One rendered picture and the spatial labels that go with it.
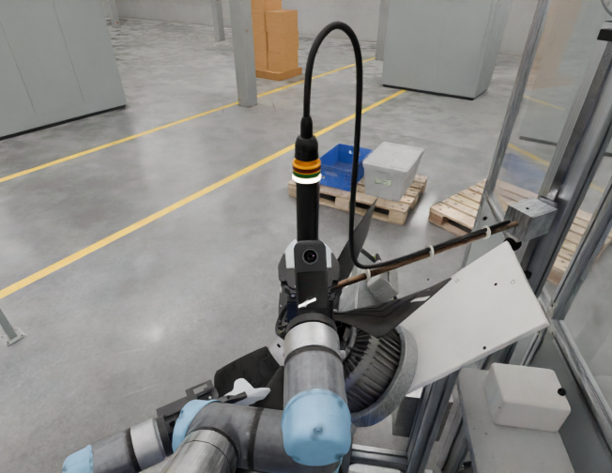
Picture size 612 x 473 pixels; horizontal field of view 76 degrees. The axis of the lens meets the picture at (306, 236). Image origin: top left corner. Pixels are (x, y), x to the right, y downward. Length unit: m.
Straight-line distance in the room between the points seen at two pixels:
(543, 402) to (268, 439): 0.85
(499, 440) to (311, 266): 0.86
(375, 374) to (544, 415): 0.51
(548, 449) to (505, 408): 0.15
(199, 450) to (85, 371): 2.18
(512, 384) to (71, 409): 2.08
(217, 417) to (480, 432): 0.85
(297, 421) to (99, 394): 2.12
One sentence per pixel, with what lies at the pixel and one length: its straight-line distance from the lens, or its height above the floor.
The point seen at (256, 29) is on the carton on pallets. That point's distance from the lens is 8.98.
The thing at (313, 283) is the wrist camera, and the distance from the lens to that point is 0.55.
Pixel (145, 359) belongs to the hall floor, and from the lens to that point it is 2.57.
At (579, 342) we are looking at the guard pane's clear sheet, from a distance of 1.34.
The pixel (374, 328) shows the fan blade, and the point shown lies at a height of 1.41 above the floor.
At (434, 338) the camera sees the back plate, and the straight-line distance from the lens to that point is 0.98.
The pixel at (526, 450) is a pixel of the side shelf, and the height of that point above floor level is 0.86.
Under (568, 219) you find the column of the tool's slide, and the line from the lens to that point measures 1.19.
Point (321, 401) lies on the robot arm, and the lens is 0.46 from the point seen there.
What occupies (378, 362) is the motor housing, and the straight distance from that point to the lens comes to 0.94.
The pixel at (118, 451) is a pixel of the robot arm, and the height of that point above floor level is 1.21.
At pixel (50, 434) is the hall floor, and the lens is 2.49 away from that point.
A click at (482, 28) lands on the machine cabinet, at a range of 7.59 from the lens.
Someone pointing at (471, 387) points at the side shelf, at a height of 0.86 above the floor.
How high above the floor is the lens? 1.89
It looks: 34 degrees down
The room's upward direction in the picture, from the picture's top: straight up
